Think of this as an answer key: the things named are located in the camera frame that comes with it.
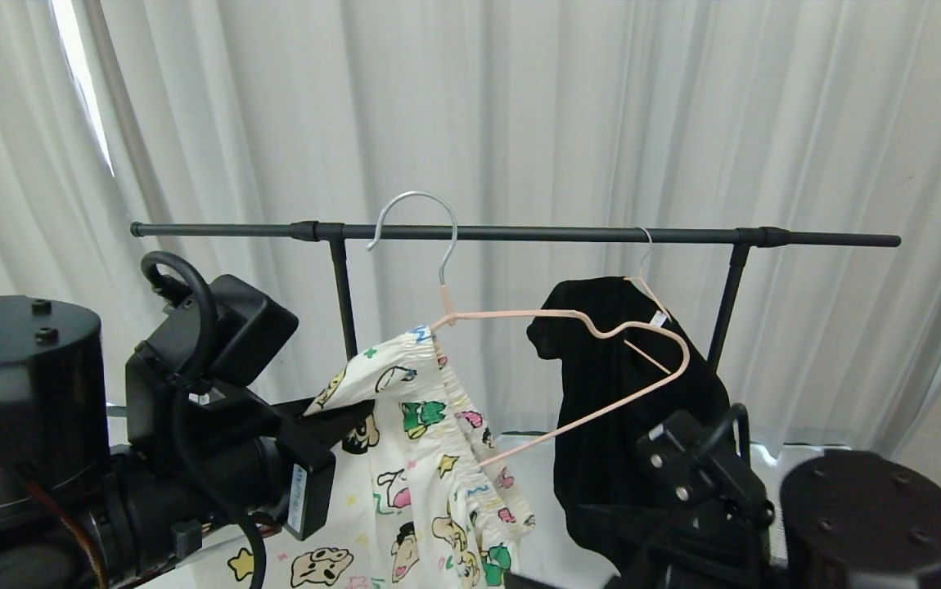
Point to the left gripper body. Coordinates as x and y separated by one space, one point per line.
258 474

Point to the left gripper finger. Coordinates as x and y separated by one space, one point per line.
331 425

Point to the cream printed shorts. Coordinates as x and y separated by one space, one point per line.
421 491

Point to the pink clothes hanger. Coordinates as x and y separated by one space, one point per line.
520 313
650 298

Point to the black shirt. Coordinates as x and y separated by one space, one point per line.
601 393

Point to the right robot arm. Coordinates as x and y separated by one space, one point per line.
871 515

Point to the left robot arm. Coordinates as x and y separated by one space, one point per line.
20 393

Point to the black clothes rack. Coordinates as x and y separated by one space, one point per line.
560 234

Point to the white curtain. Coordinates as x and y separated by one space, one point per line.
520 106

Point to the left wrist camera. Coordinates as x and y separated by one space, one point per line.
249 327

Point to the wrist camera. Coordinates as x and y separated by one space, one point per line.
249 327
708 474

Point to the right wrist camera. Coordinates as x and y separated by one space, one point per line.
708 474

